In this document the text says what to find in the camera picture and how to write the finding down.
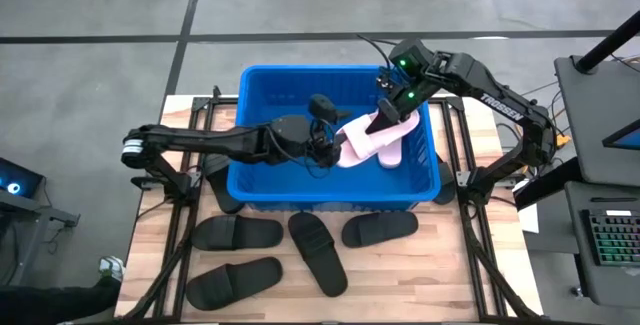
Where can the grey side desk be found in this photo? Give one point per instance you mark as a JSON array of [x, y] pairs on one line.
[[37, 209]]

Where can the white paper sheet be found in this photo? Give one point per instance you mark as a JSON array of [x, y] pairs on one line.
[[530, 220]]

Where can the black monitor stand pole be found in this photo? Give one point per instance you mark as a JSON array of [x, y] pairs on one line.
[[605, 45]]

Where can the tilted monitor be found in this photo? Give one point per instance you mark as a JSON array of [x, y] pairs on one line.
[[627, 139]]

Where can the grey keyboard desk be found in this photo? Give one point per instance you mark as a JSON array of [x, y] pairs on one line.
[[600, 285]]

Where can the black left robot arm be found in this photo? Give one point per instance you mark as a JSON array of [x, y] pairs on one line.
[[210, 140]]

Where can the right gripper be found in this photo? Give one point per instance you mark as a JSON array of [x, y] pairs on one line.
[[406, 94]]

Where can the backlit keyboard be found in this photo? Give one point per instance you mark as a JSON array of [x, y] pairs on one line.
[[615, 237]]

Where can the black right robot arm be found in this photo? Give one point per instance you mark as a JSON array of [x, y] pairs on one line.
[[500, 97]]

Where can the grey monitor stand desk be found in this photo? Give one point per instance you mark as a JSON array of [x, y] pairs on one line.
[[590, 115]]

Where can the black desk crossbeam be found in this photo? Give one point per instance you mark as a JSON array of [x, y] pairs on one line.
[[555, 180]]

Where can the blue plastic bin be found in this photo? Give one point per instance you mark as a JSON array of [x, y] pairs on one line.
[[300, 190]]

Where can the grey metal bracket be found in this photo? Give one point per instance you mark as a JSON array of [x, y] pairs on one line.
[[462, 179]]

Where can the black aluminium table frame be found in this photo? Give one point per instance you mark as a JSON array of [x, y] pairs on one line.
[[182, 247]]

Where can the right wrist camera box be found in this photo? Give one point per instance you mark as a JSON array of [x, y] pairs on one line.
[[386, 79]]

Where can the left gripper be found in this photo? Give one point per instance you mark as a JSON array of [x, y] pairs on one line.
[[315, 142]]

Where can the pink slide sandal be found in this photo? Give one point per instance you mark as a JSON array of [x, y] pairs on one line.
[[360, 140], [391, 157]]

